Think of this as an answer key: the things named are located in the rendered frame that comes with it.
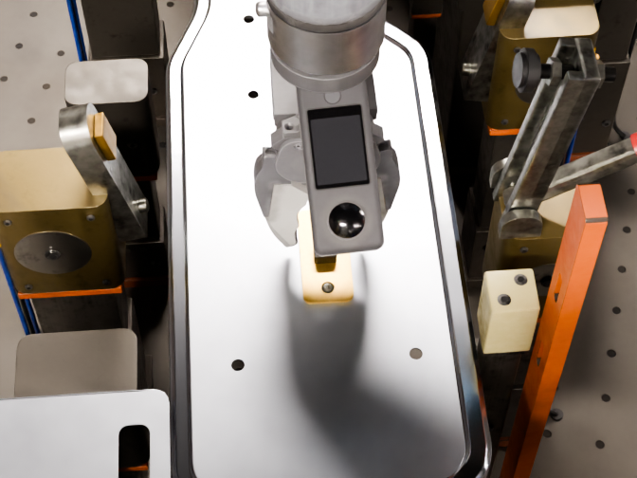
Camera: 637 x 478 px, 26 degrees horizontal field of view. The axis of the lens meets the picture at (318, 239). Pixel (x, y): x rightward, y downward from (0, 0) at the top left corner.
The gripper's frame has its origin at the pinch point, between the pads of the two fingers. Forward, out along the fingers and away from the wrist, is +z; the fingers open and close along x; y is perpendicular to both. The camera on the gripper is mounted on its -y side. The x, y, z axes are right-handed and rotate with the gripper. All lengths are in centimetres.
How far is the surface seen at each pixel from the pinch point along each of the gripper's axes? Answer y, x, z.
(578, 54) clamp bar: 0.1, -16.1, -19.2
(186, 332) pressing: -5.6, 10.8, 2.6
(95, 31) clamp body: 38.5, 20.2, 16.9
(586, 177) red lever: -0.9, -18.4, -7.1
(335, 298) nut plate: -3.9, -0.3, 2.0
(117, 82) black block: 19.5, 16.2, 3.0
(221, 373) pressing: -9.4, 8.4, 2.3
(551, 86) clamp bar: 0.9, -15.0, -15.3
